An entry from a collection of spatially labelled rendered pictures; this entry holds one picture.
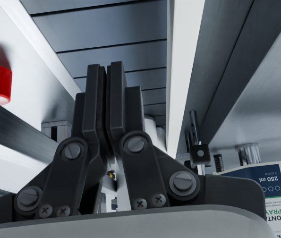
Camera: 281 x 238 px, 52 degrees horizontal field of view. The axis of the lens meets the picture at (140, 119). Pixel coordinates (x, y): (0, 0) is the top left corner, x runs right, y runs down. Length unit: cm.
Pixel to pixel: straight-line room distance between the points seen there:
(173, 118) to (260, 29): 10
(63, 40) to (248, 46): 16
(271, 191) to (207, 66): 29
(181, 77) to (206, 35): 13
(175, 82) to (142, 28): 4
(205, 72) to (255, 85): 9
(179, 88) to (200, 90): 23
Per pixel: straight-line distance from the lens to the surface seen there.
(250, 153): 57
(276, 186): 57
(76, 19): 18
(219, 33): 30
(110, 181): 30
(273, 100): 35
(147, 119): 32
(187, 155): 47
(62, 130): 48
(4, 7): 18
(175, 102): 20
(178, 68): 16
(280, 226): 57
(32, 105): 43
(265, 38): 25
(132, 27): 18
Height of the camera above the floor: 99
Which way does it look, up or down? 18 degrees down
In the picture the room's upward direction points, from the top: 175 degrees clockwise
